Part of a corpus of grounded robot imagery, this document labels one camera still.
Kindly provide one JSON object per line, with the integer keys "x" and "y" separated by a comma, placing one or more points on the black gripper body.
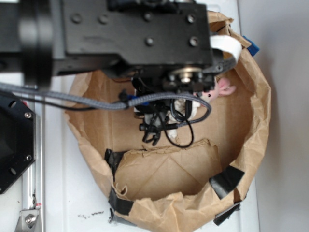
{"x": 153, "y": 114}

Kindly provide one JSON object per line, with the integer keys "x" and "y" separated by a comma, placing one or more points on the white paper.
{"x": 182, "y": 109}

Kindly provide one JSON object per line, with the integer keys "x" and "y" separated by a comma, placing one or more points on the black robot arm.
{"x": 162, "y": 45}

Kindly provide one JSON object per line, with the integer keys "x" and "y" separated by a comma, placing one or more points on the brown paper bag bin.
{"x": 170, "y": 186}

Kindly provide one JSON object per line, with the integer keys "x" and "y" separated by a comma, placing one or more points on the pink plush bunny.
{"x": 222, "y": 88}

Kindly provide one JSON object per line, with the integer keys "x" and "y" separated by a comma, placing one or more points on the black tape patch bottom-left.
{"x": 119, "y": 205}

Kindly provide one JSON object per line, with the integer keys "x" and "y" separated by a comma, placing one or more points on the black tape patch right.
{"x": 226, "y": 181}

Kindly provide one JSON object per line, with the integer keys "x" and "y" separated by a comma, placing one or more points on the black tape strip bottom-right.
{"x": 223, "y": 216}

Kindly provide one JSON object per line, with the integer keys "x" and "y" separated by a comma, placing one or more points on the blue tape piece right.
{"x": 253, "y": 48}

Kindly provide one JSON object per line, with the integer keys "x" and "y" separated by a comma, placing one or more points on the aluminium rail frame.
{"x": 33, "y": 185}

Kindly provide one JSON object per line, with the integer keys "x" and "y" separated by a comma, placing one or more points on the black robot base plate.
{"x": 17, "y": 138}

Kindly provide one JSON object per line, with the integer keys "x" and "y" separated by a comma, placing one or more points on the metal corner bracket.
{"x": 27, "y": 221}

